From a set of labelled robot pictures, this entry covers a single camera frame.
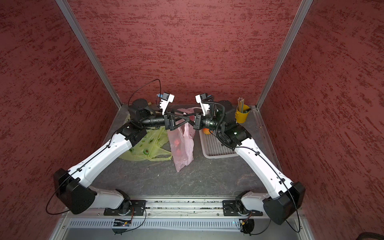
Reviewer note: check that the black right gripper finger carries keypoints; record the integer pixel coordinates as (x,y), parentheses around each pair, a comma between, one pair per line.
(186,120)
(184,114)

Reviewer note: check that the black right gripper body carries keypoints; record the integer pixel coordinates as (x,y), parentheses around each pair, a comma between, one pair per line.
(207,121)

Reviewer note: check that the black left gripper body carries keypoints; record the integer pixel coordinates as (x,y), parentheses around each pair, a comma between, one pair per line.
(153,120)

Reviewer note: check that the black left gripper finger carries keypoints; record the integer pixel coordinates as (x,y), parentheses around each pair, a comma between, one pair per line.
(176,114)
(181,121)

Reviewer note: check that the pink plastic bag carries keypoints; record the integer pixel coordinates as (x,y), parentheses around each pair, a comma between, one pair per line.
(182,145)

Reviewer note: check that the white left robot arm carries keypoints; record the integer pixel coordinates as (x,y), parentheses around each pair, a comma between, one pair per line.
(73,186)

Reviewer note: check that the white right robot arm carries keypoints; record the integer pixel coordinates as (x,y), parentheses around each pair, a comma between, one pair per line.
(284,197)

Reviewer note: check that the orange red peach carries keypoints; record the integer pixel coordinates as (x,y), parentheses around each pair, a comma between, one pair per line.
(206,131)

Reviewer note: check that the green avocado plastic bag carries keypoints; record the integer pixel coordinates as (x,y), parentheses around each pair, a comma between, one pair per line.
(150,148)

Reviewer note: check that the yellow pencil cup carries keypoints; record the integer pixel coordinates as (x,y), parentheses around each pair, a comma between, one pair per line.
(241,117)

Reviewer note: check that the colored pencils bundle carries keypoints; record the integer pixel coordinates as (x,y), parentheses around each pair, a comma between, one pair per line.
(241,102)

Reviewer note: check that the white plastic basket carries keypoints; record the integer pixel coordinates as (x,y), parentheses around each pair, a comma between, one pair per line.
(212,147)

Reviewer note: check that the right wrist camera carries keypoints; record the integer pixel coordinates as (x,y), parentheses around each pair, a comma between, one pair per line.
(202,99)

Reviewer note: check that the aluminium front rail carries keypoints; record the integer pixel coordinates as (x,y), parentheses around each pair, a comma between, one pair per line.
(296,228)

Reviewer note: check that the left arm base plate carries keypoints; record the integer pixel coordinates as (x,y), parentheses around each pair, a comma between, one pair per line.
(138,207)

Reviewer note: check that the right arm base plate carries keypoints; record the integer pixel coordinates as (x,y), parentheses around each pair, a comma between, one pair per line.
(236,208)

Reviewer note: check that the white slotted cable duct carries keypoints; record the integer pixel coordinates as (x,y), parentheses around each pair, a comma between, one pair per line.
(166,224)

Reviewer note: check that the left aluminium corner post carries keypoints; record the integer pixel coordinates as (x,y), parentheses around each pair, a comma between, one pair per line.
(79,33)

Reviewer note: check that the aluminium corner post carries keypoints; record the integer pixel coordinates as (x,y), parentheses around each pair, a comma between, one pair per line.
(79,33)
(290,37)

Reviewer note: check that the right aluminium corner post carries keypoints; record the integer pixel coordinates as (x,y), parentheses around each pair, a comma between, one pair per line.
(290,37)

